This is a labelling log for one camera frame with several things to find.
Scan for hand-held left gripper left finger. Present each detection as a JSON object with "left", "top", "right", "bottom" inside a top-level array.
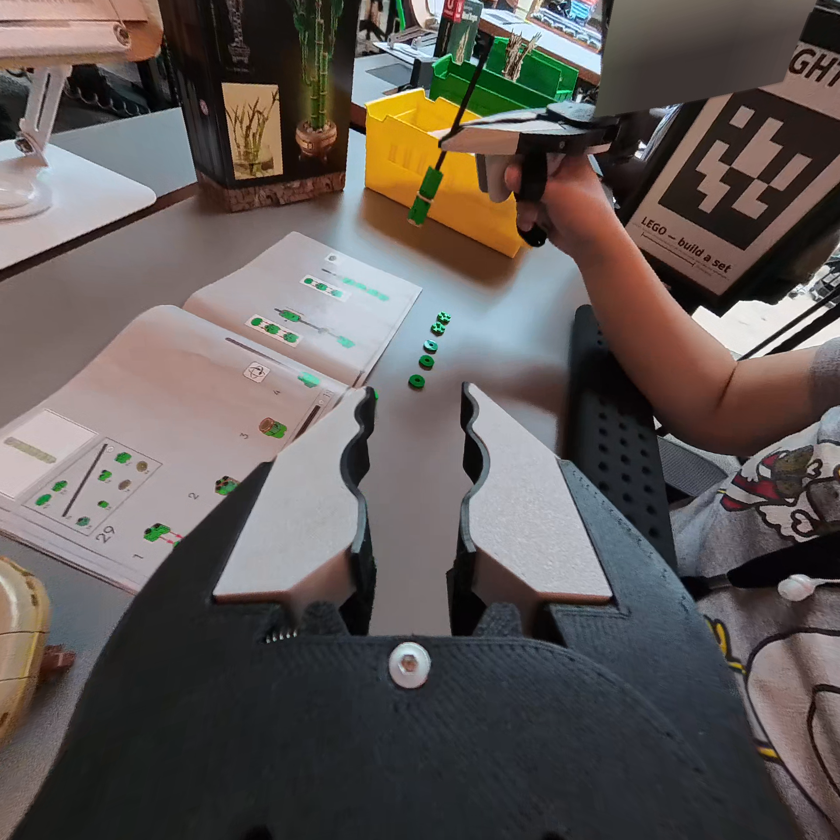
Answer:
[{"left": 211, "top": 386, "right": 379, "bottom": 636}]

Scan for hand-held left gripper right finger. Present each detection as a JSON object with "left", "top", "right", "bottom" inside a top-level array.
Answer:
[{"left": 446, "top": 382, "right": 616, "bottom": 636}]

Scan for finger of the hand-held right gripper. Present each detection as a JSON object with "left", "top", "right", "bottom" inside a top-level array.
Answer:
[
  {"left": 459, "top": 107, "right": 559, "bottom": 132},
  {"left": 438, "top": 121, "right": 529, "bottom": 154}
]

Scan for black rod with green bricks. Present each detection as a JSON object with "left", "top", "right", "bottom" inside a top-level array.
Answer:
[{"left": 406, "top": 49, "right": 493, "bottom": 228}]

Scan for person's right forearm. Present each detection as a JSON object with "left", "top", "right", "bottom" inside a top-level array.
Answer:
[{"left": 577, "top": 236, "right": 828, "bottom": 457}]

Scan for grey desk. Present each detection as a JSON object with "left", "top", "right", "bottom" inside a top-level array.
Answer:
[{"left": 0, "top": 107, "right": 657, "bottom": 788}]

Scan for person's right hand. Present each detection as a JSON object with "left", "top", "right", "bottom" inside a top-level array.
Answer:
[{"left": 502, "top": 157, "right": 621, "bottom": 263}]

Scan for green plastic bin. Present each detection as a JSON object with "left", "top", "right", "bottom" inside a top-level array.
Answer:
[
  {"left": 430, "top": 54, "right": 568, "bottom": 119},
  {"left": 489, "top": 36, "right": 580, "bottom": 99}
]

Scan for tan twig pieces bundle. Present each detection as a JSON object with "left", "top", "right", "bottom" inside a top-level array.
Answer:
[{"left": 502, "top": 31, "right": 542, "bottom": 80}]

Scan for yellow plastic bin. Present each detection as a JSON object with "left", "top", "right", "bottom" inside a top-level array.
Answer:
[{"left": 364, "top": 87, "right": 526, "bottom": 258}]

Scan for dark green small box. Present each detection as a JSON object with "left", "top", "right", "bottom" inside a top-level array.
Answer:
[{"left": 433, "top": 0, "right": 484, "bottom": 64}]

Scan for black perforated panel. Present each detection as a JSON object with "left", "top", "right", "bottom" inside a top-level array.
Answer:
[{"left": 567, "top": 305, "right": 678, "bottom": 572}]

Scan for black white marker signboard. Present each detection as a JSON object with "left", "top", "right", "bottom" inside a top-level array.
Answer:
[{"left": 620, "top": 42, "right": 840, "bottom": 312}]

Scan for building instruction booklet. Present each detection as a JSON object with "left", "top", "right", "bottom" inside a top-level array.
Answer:
[{"left": 0, "top": 231, "right": 423, "bottom": 595}]

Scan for black bamboo set box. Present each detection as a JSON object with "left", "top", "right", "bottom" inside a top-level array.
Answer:
[{"left": 159, "top": 0, "right": 362, "bottom": 212}]

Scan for tan brick pot model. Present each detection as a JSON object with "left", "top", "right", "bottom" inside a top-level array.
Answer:
[{"left": 0, "top": 556, "right": 74, "bottom": 746}]

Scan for person's grey printed shirt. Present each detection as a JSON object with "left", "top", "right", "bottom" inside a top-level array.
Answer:
[{"left": 669, "top": 341, "right": 840, "bottom": 840}]

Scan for white document stand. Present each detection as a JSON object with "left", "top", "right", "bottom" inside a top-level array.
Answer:
[{"left": 0, "top": 0, "right": 165, "bottom": 271}]

